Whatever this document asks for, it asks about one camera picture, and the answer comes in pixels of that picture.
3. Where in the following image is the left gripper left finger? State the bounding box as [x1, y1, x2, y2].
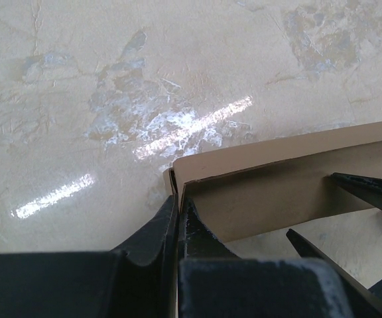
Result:
[0, 195, 178, 317]

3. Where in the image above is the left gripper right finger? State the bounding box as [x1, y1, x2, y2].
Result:
[178, 199, 353, 317]

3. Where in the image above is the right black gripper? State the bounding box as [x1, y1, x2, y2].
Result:
[286, 172, 382, 317]

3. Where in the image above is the brown cardboard box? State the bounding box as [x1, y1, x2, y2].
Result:
[164, 122, 382, 242]

